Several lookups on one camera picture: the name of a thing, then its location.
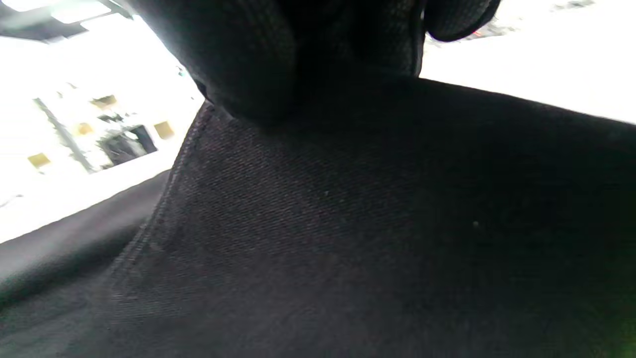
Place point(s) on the person's right hand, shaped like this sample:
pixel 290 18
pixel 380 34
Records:
pixel 278 54

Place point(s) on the black trousers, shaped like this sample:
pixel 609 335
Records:
pixel 377 233

